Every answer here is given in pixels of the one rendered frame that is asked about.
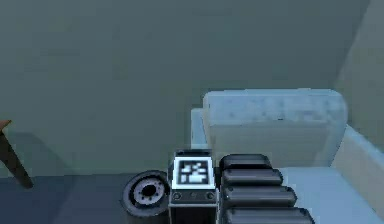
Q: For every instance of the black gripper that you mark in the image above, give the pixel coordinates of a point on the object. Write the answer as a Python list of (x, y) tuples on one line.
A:
[(146, 193)]

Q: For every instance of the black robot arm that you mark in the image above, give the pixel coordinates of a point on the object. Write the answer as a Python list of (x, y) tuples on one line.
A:
[(253, 193)]

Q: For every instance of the pale blue pillow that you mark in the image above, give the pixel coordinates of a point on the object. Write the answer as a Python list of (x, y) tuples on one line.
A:
[(273, 126)]

